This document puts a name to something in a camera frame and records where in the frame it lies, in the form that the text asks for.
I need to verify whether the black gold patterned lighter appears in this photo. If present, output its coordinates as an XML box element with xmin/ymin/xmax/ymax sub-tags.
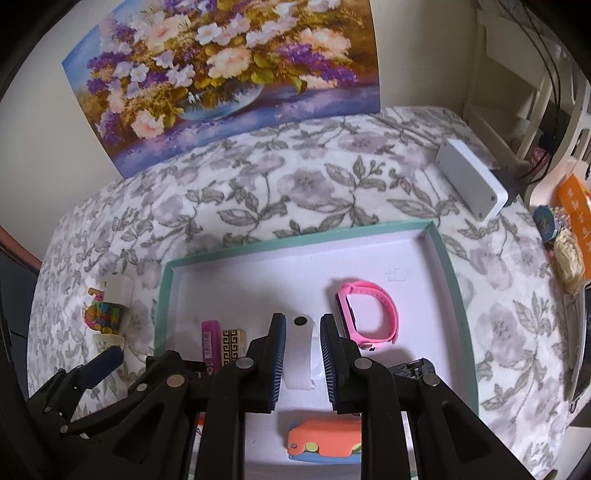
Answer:
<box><xmin>222</xmin><ymin>329</ymin><xmax>247</xmax><ymax>367</ymax></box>

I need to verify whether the black toy car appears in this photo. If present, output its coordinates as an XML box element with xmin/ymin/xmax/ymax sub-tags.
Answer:
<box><xmin>388</xmin><ymin>357</ymin><xmax>437</xmax><ymax>377</ymax></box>

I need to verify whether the black power adapter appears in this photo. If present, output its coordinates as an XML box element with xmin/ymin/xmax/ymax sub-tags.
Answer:
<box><xmin>489</xmin><ymin>167</ymin><xmax>522</xmax><ymax>201</ymax></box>

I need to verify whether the white wooden shelf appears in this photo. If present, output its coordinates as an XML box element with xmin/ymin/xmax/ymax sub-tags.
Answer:
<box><xmin>462</xmin><ymin>9</ymin><xmax>555</xmax><ymax>162</ymax></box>

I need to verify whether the white slim device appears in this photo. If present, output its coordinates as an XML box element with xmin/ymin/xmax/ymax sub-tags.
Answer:
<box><xmin>283</xmin><ymin>314</ymin><xmax>322</xmax><ymax>392</ymax></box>

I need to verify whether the white curved rack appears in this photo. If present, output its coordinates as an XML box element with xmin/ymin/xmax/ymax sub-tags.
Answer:
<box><xmin>526</xmin><ymin>60</ymin><xmax>591</xmax><ymax>213</ymax></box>

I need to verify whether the black cable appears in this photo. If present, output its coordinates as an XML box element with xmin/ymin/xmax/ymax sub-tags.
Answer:
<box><xmin>522</xmin><ymin>0</ymin><xmax>568</xmax><ymax>153</ymax></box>

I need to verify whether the colourful bead toy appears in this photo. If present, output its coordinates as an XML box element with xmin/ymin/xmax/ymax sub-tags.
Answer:
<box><xmin>83</xmin><ymin>287</ymin><xmax>123</xmax><ymax>334</ymax></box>

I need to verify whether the flower painting poster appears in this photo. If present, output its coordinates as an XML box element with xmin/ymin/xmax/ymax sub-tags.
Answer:
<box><xmin>61</xmin><ymin>0</ymin><xmax>380</xmax><ymax>178</ymax></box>

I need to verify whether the orange blue plastic toy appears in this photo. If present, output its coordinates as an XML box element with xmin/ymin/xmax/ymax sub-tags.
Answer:
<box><xmin>286</xmin><ymin>418</ymin><xmax>363</xmax><ymax>462</ymax></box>

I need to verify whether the grey folding tool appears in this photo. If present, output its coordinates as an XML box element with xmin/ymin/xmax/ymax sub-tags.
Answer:
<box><xmin>562</xmin><ymin>291</ymin><xmax>583</xmax><ymax>402</ymax></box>

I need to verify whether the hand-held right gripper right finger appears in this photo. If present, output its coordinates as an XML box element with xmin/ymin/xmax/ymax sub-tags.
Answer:
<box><xmin>320</xmin><ymin>314</ymin><xmax>536</xmax><ymax>480</ymax></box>

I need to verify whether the orange box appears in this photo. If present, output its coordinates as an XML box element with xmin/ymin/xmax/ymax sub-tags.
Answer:
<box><xmin>556</xmin><ymin>174</ymin><xmax>591</xmax><ymax>259</ymax></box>

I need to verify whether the smartphone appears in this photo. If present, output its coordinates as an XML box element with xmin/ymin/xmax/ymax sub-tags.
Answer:
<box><xmin>570</xmin><ymin>286</ymin><xmax>591</xmax><ymax>402</ymax></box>

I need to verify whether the teal cardboard box tray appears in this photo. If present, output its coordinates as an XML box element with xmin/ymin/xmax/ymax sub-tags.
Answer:
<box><xmin>153</xmin><ymin>220</ymin><xmax>478</xmax><ymax>480</ymax></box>

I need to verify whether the white rectangular plastic box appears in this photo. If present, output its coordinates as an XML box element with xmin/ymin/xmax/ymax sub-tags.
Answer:
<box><xmin>435</xmin><ymin>139</ymin><xmax>509</xmax><ymax>222</ymax></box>

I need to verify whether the pink tube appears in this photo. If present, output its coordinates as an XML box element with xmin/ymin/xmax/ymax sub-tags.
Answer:
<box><xmin>201</xmin><ymin>319</ymin><xmax>223</xmax><ymax>374</ymax></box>

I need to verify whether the white cylinder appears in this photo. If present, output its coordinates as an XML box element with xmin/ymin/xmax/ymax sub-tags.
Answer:
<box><xmin>104</xmin><ymin>274</ymin><xmax>136</xmax><ymax>305</ymax></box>

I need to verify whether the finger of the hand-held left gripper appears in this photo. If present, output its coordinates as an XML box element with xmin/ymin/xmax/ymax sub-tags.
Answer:
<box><xmin>60</xmin><ymin>346</ymin><xmax>124</xmax><ymax>393</ymax></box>
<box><xmin>127</xmin><ymin>350</ymin><xmax>204</xmax><ymax>393</ymax></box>

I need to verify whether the pink smart watch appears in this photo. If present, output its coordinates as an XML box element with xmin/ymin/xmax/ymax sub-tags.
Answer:
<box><xmin>334</xmin><ymin>278</ymin><xmax>400</xmax><ymax>348</ymax></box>

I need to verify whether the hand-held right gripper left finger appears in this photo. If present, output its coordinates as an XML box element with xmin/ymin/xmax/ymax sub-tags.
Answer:
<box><xmin>78</xmin><ymin>313</ymin><xmax>288</xmax><ymax>480</ymax></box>

